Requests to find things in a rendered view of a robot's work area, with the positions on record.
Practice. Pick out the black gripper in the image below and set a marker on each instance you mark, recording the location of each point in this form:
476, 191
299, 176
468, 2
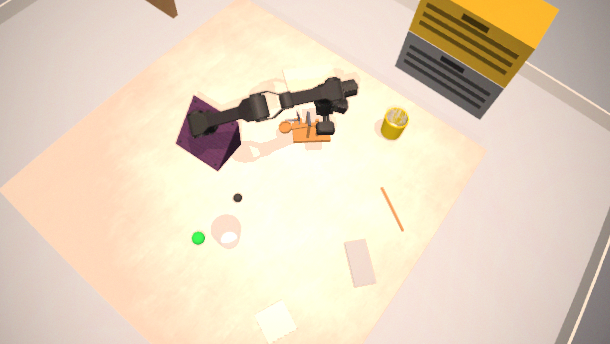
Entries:
325, 127

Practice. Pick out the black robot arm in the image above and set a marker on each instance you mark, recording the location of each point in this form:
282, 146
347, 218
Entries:
255, 107

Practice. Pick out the clear ribbed plastic cup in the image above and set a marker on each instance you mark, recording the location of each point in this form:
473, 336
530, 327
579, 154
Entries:
226, 230

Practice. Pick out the yellow open cup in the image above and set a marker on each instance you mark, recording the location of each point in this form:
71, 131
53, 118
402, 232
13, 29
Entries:
394, 122

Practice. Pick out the green ball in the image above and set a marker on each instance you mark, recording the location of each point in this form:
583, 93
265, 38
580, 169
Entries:
198, 237

